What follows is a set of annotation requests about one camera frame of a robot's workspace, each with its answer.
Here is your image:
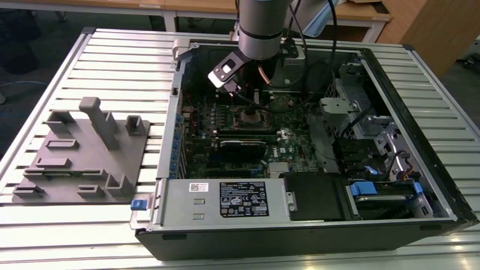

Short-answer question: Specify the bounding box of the grey parts rack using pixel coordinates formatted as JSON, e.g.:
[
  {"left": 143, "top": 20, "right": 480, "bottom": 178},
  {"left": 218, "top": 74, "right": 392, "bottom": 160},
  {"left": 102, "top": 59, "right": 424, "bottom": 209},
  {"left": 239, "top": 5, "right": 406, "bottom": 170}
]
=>
[{"left": 11, "top": 97, "right": 152, "bottom": 205}]

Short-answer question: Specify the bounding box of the green motherboard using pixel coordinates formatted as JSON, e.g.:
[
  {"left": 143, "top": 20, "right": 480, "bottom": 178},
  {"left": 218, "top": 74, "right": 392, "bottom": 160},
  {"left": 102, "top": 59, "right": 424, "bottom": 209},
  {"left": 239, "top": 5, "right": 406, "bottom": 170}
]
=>
[{"left": 179, "top": 89, "right": 327, "bottom": 179}]

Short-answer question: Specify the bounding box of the silver metal bracket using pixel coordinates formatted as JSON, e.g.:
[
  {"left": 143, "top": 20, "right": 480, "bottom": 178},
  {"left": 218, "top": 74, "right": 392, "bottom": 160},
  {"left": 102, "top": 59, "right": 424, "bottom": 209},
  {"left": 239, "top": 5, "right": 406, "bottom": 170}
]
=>
[{"left": 320, "top": 97, "right": 358, "bottom": 120}]

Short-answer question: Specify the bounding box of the black PC case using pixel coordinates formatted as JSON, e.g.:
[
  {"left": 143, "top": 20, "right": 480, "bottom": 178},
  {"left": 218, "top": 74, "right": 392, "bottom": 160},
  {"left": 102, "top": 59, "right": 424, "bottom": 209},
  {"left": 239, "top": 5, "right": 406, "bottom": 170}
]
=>
[{"left": 134, "top": 39, "right": 480, "bottom": 262}]

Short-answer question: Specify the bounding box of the grey case latch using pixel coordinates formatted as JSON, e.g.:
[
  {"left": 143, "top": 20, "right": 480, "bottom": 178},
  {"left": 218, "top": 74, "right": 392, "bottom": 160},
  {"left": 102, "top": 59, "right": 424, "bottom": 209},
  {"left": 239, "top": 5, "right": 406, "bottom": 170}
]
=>
[{"left": 171, "top": 39, "right": 194, "bottom": 61}]

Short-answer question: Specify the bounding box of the green RAM stick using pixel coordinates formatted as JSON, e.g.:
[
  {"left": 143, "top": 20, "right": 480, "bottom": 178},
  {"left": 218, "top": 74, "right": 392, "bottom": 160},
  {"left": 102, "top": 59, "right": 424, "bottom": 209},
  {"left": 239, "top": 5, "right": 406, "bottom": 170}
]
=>
[{"left": 44, "top": 170, "right": 83, "bottom": 178}]

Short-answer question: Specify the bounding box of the metal drive cage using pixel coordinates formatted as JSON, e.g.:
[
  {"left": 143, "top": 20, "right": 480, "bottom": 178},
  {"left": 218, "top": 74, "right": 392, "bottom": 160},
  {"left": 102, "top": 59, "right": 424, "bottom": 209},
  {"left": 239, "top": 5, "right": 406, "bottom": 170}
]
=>
[{"left": 318, "top": 63, "right": 400, "bottom": 175}]

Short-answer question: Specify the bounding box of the grey power supply unit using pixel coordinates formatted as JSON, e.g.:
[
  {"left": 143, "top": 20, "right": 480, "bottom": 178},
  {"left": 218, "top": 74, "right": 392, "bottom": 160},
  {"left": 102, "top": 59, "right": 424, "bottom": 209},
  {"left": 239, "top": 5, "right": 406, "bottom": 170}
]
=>
[{"left": 152, "top": 177, "right": 292, "bottom": 226}]

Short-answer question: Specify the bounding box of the black office chair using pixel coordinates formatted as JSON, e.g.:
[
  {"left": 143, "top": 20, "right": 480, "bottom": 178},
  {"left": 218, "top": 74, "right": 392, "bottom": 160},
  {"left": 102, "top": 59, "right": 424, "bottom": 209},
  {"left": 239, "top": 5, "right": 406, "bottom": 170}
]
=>
[{"left": 0, "top": 8, "right": 43, "bottom": 75}]

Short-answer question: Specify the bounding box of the silver chipset heatsink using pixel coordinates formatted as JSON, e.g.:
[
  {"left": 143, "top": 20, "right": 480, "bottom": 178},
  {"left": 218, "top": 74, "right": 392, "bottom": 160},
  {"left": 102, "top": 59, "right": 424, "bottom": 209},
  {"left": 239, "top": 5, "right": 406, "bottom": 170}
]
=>
[{"left": 268, "top": 162, "right": 292, "bottom": 173}]

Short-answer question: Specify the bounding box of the CPU socket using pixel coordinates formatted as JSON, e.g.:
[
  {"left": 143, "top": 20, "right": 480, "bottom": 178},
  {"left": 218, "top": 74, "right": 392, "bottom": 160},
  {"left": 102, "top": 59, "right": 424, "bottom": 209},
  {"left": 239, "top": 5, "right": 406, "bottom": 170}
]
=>
[{"left": 231, "top": 105, "right": 274, "bottom": 131}]

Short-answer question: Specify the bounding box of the CPU with silver top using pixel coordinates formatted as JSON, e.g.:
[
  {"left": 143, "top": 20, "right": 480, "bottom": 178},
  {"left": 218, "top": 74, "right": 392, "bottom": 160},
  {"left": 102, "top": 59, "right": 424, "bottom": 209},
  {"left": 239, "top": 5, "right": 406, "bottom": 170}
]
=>
[{"left": 242, "top": 110, "right": 264, "bottom": 125}]

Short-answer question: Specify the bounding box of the black graphics card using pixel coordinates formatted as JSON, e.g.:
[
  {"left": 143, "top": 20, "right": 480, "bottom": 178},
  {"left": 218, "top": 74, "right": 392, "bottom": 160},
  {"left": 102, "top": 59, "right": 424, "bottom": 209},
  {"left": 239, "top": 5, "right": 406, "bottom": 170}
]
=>
[{"left": 219, "top": 139, "right": 268, "bottom": 163}]

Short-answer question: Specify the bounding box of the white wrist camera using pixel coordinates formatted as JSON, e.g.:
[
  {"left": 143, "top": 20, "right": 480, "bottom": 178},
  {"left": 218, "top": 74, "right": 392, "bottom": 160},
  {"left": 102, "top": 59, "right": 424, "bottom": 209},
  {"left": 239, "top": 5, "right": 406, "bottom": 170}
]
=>
[{"left": 207, "top": 50, "right": 246, "bottom": 91}]

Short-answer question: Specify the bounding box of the hard disk in blue carrier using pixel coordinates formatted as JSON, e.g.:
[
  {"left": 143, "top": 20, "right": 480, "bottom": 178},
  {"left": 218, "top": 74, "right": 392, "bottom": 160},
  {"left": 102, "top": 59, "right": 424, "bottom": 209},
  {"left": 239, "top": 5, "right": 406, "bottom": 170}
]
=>
[{"left": 347, "top": 179, "right": 423, "bottom": 222}]

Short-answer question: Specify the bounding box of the wooden cabinet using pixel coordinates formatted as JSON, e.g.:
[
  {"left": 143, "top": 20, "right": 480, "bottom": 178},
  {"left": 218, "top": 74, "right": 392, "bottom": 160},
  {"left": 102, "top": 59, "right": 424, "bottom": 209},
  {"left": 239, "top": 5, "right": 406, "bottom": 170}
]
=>
[{"left": 375, "top": 0, "right": 480, "bottom": 77}]

